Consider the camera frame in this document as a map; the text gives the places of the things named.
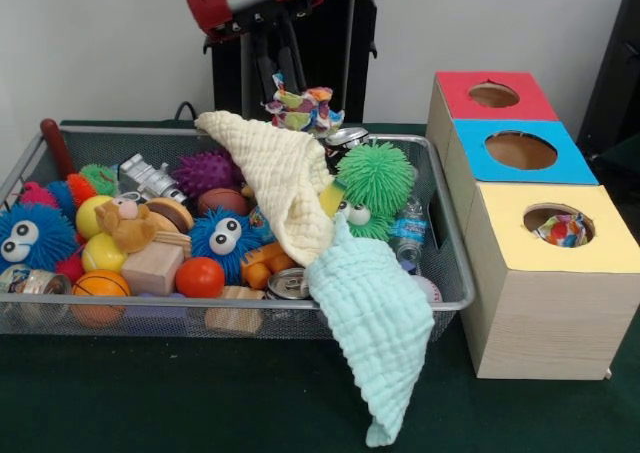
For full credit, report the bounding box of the pastel patchwork cloth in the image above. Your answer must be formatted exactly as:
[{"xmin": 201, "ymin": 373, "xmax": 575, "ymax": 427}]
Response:
[{"xmin": 262, "ymin": 72, "xmax": 346, "ymax": 137}]

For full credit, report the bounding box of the cream waffle cloth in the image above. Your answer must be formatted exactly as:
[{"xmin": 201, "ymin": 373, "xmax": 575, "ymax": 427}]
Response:
[{"xmin": 193, "ymin": 110, "xmax": 337, "ymax": 267}]

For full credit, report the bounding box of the mint waffle cloth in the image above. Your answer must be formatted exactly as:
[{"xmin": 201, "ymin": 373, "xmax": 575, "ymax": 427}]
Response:
[{"xmin": 304, "ymin": 215, "xmax": 436, "ymax": 448}]

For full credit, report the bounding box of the multicolour patterned cloth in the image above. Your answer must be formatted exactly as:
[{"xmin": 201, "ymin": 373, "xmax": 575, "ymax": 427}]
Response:
[{"xmin": 532, "ymin": 212, "xmax": 589, "ymax": 247}]

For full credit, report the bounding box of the shallow clear mesh bin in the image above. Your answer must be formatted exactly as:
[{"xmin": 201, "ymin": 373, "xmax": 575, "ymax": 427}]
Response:
[{"xmin": 0, "ymin": 122, "xmax": 476, "ymax": 342}]

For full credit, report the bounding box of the wooden box with three holes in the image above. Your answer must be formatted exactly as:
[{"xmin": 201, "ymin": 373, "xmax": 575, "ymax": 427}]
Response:
[{"xmin": 425, "ymin": 70, "xmax": 640, "ymax": 380}]

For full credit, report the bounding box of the green spiky toy with eyes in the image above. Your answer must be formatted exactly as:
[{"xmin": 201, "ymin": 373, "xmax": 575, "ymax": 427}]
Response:
[{"xmin": 333, "ymin": 140, "xmax": 417, "ymax": 244}]

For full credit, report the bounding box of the toy hamburger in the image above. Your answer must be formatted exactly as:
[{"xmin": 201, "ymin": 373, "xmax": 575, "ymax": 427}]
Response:
[{"xmin": 144, "ymin": 196, "xmax": 195, "ymax": 234}]

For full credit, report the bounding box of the small blue spiky eyed ball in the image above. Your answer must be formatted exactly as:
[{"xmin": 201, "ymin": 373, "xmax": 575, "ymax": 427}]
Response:
[{"xmin": 190, "ymin": 207, "xmax": 261, "ymax": 272}]

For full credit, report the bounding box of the orange red smooth ball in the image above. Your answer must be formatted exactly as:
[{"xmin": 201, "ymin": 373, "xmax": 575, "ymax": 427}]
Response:
[{"xmin": 174, "ymin": 256, "xmax": 226, "ymax": 299}]

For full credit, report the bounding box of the pale wooden cube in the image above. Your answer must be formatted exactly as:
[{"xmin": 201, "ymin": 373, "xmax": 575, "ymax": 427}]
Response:
[{"xmin": 121, "ymin": 245, "xmax": 185, "ymax": 297}]

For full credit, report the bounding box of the yellow tennis ball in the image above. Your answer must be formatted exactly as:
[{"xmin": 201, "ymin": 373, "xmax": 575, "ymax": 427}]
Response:
[{"xmin": 81, "ymin": 232, "xmax": 129, "ymax": 274}]

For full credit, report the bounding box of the small orange basketball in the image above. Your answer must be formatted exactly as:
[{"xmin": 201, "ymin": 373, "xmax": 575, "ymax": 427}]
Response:
[{"xmin": 71, "ymin": 269, "xmax": 132, "ymax": 327}]

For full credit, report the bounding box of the blue spiky ball with eyes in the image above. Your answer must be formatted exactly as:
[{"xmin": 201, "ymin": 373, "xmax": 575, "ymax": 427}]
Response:
[{"xmin": 0, "ymin": 202, "xmax": 79, "ymax": 274}]

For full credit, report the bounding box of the black upright stand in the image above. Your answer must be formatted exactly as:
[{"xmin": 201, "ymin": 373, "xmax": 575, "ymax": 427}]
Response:
[{"xmin": 574, "ymin": 0, "xmax": 640, "ymax": 149}]

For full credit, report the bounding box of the dark green table cloth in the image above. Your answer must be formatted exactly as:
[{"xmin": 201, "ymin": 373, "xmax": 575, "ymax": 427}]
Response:
[{"xmin": 0, "ymin": 117, "xmax": 640, "ymax": 453}]

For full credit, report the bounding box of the neighbouring green covered table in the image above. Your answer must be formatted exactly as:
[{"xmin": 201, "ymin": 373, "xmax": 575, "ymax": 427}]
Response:
[{"xmin": 587, "ymin": 132, "xmax": 640, "ymax": 204}]

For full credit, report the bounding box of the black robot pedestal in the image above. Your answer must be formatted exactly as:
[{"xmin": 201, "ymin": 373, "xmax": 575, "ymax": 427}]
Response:
[{"xmin": 192, "ymin": 0, "xmax": 404, "ymax": 123}]

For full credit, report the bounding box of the black looped cable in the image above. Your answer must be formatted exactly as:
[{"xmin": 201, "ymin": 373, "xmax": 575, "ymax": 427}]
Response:
[{"xmin": 172, "ymin": 101, "xmax": 204, "ymax": 122}]

